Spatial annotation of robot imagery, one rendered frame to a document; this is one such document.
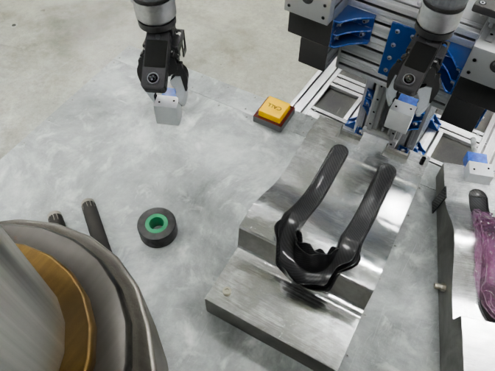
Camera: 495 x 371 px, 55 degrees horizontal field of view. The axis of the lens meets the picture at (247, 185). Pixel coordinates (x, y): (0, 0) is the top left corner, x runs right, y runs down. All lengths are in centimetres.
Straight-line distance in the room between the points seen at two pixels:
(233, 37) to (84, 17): 90
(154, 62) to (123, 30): 203
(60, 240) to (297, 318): 74
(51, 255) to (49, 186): 101
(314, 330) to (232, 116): 60
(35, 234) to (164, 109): 88
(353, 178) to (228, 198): 28
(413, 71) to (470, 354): 49
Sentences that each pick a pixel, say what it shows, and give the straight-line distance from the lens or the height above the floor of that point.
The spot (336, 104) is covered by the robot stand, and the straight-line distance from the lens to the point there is 215.
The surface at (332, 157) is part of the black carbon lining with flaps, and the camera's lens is 105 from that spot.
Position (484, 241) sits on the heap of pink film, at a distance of 98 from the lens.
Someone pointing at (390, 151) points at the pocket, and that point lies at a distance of 111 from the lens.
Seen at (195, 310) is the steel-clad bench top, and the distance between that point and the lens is 95.
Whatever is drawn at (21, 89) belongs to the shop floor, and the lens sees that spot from 273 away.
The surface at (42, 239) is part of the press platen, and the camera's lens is 17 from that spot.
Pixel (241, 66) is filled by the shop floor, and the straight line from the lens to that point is 262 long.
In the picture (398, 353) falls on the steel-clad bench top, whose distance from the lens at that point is 96.
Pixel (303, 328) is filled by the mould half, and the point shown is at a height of 86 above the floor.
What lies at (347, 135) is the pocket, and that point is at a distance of 112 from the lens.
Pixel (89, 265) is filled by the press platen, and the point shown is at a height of 154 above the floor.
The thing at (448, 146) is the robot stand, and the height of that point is 21.
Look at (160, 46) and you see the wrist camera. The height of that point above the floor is 112.
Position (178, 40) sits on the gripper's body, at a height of 109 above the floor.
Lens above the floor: 168
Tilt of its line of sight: 54 degrees down
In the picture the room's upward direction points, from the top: 1 degrees clockwise
